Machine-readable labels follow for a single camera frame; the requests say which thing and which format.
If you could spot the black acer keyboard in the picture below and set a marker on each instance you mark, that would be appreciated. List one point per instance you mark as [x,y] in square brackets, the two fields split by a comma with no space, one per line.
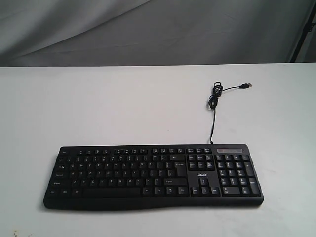
[136,177]

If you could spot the grey backdrop cloth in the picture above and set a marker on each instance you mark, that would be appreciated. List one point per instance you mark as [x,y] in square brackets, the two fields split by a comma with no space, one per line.
[149,32]

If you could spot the black tripod stand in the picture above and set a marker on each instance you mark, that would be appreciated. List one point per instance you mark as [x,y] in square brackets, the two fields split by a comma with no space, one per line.
[308,27]

